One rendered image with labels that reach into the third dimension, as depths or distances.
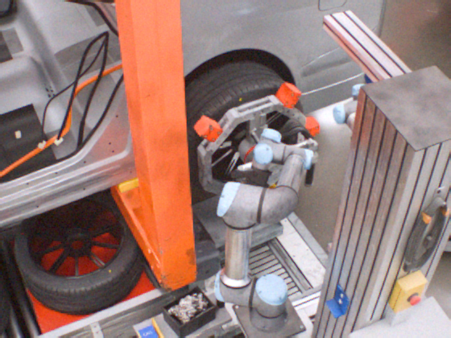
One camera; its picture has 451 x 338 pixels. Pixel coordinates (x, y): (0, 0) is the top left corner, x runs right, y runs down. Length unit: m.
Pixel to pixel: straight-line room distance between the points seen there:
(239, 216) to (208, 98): 0.93
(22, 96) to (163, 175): 1.39
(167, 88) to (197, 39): 0.67
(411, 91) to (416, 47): 3.83
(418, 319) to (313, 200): 2.01
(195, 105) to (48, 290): 1.11
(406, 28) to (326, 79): 2.40
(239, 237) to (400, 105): 0.85
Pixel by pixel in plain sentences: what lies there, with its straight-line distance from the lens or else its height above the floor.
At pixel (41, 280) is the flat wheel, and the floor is 0.50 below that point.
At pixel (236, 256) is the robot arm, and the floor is 1.20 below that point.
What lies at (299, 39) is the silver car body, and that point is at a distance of 3.09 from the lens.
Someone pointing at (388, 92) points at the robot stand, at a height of 2.03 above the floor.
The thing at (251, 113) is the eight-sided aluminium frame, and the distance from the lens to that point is 2.88.
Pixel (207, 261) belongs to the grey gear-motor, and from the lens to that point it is 3.24.
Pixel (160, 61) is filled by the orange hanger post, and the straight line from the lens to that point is 2.06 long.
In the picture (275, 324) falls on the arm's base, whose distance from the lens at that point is 2.49.
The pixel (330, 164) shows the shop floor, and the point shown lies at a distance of 4.25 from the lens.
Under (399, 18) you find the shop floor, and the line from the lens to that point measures 5.80.
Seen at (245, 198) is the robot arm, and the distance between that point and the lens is 2.08.
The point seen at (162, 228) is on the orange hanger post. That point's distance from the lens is 2.61.
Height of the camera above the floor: 3.02
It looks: 47 degrees down
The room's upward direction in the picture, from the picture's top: straight up
